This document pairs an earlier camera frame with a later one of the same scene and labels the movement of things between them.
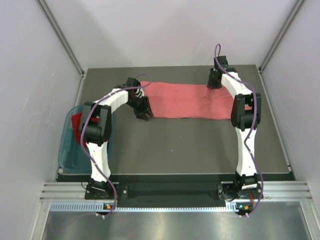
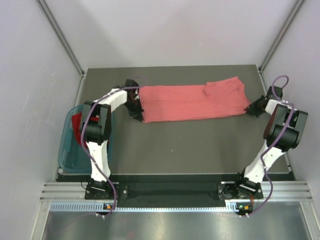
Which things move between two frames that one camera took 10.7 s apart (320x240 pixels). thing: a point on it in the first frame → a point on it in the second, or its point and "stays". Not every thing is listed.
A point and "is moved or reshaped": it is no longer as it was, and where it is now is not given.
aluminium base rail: (277, 192) stays
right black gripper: (210, 84) → (251, 108)
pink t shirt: (169, 100) is moved or reshaped
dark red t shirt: (77, 119) stays
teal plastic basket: (73, 157) stays
